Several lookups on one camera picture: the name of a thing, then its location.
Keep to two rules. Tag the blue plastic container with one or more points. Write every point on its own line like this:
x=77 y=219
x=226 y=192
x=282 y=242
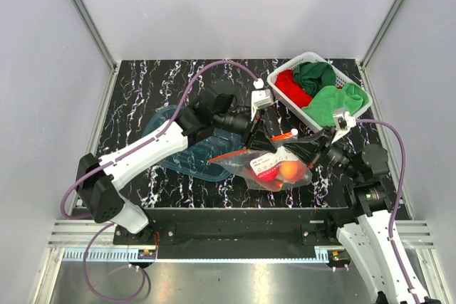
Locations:
x=193 y=160

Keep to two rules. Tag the orange fake fruit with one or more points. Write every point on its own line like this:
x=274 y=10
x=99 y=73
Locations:
x=290 y=170

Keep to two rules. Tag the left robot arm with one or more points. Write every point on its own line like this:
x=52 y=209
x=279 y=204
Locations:
x=100 y=180

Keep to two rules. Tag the dark green cloth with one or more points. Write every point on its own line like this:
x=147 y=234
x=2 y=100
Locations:
x=312 y=77

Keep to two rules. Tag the red fake apple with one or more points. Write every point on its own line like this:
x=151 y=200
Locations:
x=268 y=174

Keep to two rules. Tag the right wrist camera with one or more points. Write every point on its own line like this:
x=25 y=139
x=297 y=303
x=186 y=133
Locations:
x=344 y=122

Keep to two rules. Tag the white plastic basket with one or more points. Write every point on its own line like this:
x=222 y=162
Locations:
x=341 y=80

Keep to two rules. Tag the aluminium frame rail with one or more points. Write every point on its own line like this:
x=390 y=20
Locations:
x=94 y=33

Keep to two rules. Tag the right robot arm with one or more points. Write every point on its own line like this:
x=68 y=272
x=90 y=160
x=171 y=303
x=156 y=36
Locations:
x=368 y=233

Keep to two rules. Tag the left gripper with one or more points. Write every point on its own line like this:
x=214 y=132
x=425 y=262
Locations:
x=255 y=137

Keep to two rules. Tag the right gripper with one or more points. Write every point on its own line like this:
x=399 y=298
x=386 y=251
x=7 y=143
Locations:
x=312 y=152

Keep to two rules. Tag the white cable duct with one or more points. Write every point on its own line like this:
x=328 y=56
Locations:
x=133 y=255

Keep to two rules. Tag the red cloth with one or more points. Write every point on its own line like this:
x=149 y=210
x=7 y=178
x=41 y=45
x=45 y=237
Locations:
x=297 y=95

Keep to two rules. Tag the light green cloth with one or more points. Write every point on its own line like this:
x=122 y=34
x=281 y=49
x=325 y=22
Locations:
x=330 y=98

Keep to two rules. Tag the clear zip top bag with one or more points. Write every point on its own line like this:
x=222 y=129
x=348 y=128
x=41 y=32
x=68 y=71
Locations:
x=241 y=162

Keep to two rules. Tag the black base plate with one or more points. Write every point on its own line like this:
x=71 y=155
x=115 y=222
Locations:
x=238 y=233

